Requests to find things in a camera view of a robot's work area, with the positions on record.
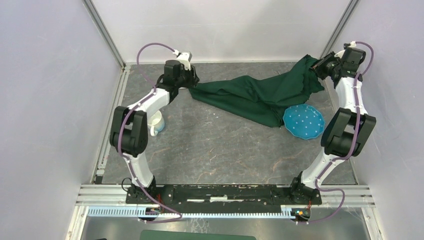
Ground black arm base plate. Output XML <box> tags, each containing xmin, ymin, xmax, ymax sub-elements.
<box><xmin>125</xmin><ymin>184</ymin><xmax>323</xmax><ymax>214</ymax></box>

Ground green mat at bottom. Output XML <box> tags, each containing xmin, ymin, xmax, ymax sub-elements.
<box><xmin>139</xmin><ymin>229</ymin><xmax>256</xmax><ymax>240</ymax></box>

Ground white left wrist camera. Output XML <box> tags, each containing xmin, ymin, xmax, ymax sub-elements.
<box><xmin>172</xmin><ymin>49</ymin><xmax>193</xmax><ymax>71</ymax></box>

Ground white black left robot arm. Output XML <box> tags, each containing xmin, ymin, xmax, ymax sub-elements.
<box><xmin>109</xmin><ymin>60</ymin><xmax>200</xmax><ymax>204</ymax></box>

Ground blue slotted cable duct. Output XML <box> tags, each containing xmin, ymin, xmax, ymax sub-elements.
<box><xmin>87</xmin><ymin>206</ymin><xmax>295</xmax><ymax>220</ymax></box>

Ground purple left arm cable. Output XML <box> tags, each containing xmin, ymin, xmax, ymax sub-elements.
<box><xmin>117</xmin><ymin>42</ymin><xmax>184</xmax><ymax>224</ymax></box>

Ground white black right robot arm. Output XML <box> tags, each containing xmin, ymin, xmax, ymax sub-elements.
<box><xmin>288</xmin><ymin>42</ymin><xmax>377</xmax><ymax>205</ymax></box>

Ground dark green cloth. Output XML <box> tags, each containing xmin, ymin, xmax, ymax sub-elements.
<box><xmin>189</xmin><ymin>54</ymin><xmax>325</xmax><ymax>128</ymax></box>

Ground white blue mug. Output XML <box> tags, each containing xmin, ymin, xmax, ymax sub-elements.
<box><xmin>147</xmin><ymin>110</ymin><xmax>165</xmax><ymax>137</ymax></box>

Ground blue polka dot plate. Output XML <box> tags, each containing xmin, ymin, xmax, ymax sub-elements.
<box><xmin>282</xmin><ymin>103</ymin><xmax>326</xmax><ymax>140</ymax></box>

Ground aluminium frame rails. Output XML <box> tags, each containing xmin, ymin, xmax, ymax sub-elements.
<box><xmin>64</xmin><ymin>0</ymin><xmax>387</xmax><ymax>240</ymax></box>

